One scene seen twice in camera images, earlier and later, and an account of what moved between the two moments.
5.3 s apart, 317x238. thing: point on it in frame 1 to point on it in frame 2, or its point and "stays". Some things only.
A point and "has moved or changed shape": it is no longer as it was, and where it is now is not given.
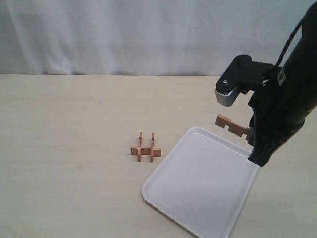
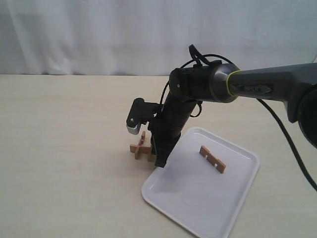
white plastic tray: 203,183 stays
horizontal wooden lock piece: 146,151 has moved or changed shape
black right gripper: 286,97 to 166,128
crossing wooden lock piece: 139,148 has moved or changed shape
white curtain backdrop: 143,37 stays
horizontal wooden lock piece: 235,127 to 220,165
